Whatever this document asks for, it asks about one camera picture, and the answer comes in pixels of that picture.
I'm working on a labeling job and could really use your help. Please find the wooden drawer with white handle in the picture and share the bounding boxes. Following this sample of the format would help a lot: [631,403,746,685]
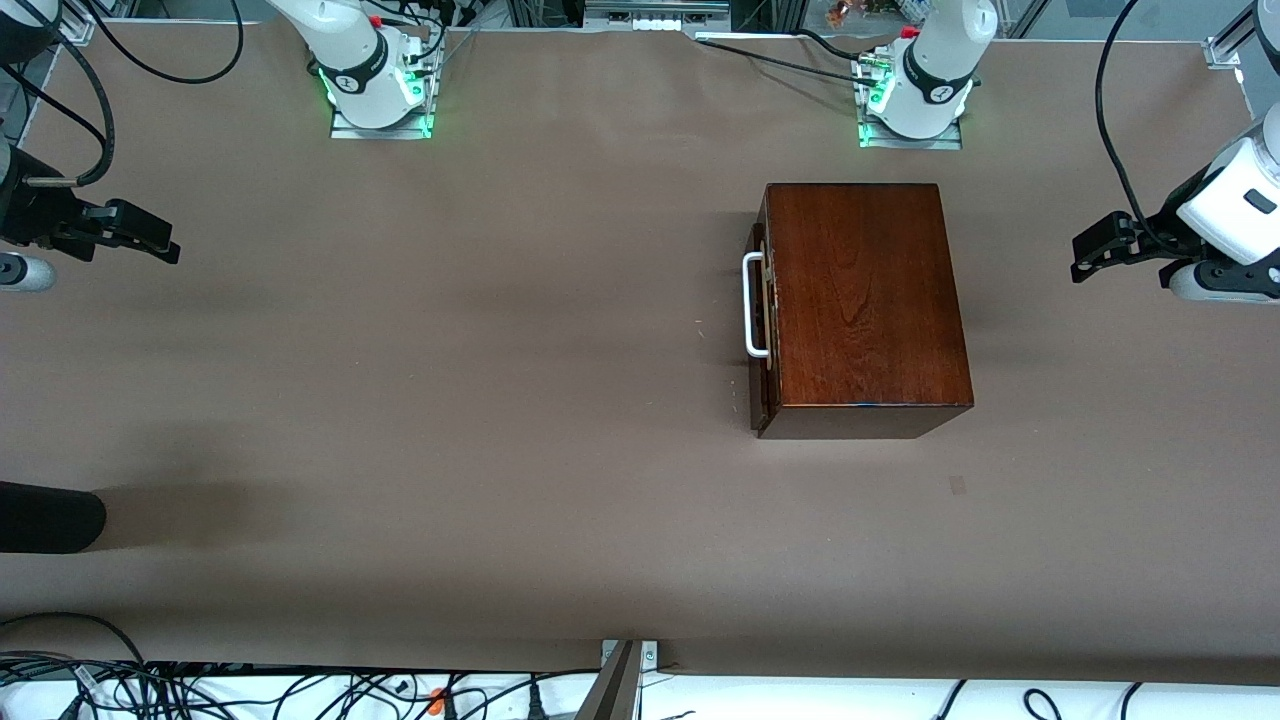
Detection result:
[742,220,777,433]

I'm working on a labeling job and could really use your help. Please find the dark brown wooden cabinet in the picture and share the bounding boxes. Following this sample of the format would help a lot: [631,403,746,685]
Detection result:
[752,182,976,441]

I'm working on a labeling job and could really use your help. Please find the black cylinder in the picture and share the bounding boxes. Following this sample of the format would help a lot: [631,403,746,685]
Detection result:
[0,480,108,555]

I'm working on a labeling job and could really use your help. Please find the white power strip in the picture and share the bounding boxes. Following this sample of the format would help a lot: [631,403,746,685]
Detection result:
[583,0,733,33]

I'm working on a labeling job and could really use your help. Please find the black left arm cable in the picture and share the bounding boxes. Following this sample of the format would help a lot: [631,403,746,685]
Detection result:
[1094,0,1177,251]

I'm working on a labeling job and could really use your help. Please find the aluminium frame corner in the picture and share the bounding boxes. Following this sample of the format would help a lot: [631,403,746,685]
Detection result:
[1203,0,1280,71]

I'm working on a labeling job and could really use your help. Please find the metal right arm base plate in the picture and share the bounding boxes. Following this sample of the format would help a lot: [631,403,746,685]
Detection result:
[329,104,435,142]

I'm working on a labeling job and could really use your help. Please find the short thin black cable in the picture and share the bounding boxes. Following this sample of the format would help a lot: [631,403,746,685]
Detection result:
[790,27,877,61]

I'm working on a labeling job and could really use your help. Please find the long thin black cable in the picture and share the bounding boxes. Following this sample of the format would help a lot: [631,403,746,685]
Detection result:
[695,37,883,87]

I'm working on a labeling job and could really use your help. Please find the tangled black cables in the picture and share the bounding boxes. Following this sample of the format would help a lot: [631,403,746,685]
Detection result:
[0,610,601,720]

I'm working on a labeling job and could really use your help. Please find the silver metal bracket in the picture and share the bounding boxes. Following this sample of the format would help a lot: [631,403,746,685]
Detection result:
[600,639,661,673]

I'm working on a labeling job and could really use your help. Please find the dark grey frame beam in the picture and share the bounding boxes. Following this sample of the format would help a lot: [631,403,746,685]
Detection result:
[575,640,644,720]

